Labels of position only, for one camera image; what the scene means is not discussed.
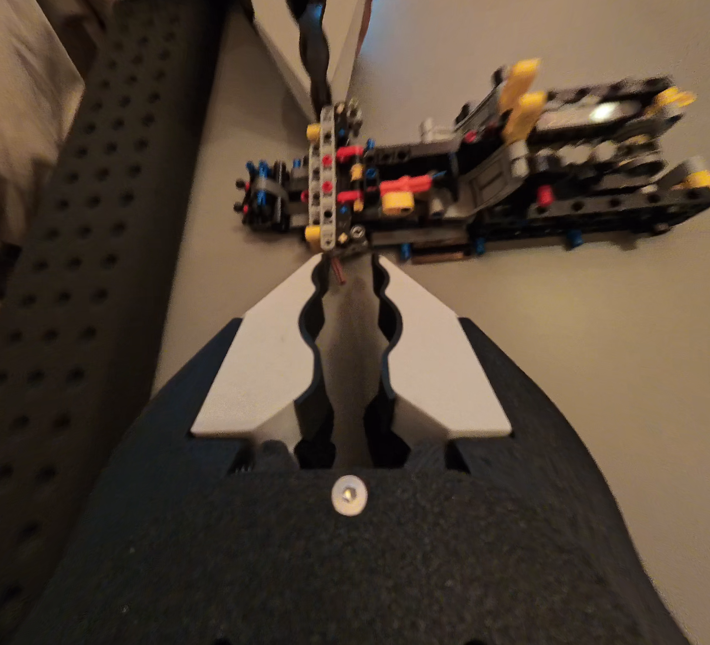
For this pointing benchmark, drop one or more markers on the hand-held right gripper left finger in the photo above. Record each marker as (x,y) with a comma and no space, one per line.
(255,378)

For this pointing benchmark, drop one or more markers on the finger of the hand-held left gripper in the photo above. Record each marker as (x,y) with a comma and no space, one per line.
(349,45)
(266,1)

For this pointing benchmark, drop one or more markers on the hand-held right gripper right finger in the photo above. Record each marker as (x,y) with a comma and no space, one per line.
(444,378)

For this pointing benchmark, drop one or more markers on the partly built toy car chassis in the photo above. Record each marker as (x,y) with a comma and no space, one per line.
(499,184)

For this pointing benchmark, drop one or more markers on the black perforated panel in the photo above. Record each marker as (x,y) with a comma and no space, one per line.
(83,295)

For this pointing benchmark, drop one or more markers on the person's beige jacket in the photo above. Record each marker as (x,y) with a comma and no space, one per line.
(39,73)

